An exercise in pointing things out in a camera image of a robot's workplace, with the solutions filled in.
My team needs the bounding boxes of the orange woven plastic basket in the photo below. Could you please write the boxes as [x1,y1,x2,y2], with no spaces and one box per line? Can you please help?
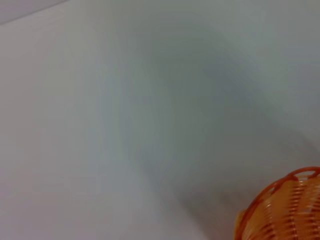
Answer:
[233,166,320,240]

